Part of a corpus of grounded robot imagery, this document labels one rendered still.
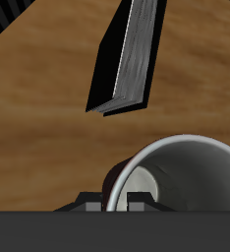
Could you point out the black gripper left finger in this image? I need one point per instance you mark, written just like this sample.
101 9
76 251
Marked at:
87 201

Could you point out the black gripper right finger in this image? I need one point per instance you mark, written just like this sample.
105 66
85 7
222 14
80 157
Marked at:
140 200

